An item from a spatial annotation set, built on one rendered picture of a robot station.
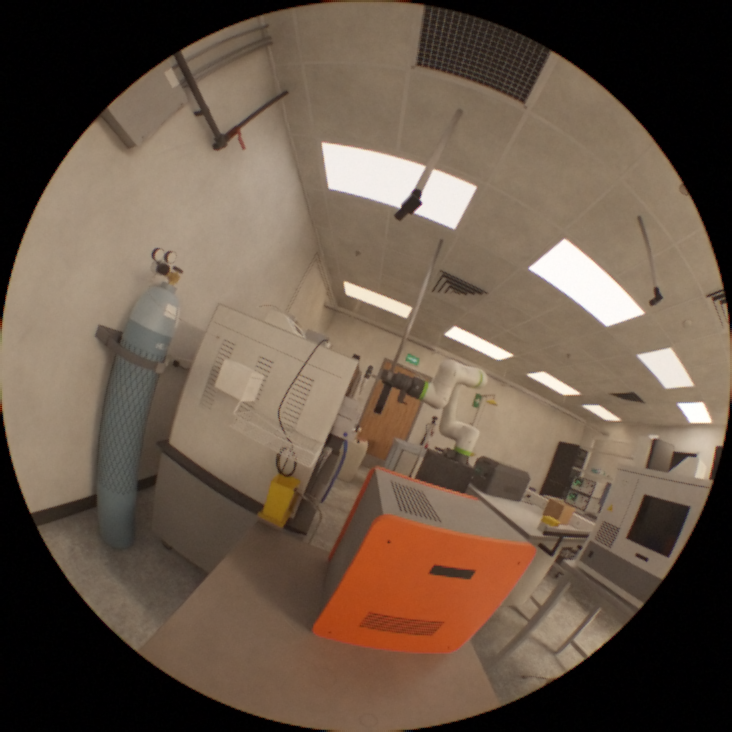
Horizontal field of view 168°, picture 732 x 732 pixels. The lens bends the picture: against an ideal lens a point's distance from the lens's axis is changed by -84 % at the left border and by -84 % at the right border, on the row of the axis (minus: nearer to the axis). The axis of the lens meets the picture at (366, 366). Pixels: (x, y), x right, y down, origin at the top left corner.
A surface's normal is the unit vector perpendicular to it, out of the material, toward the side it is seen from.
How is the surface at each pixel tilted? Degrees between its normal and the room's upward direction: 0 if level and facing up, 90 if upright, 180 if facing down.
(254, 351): 90
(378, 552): 90
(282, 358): 90
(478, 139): 180
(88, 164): 90
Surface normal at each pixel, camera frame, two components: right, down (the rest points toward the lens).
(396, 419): 0.01, -0.11
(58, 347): 0.92, 0.38
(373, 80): -0.38, 0.92
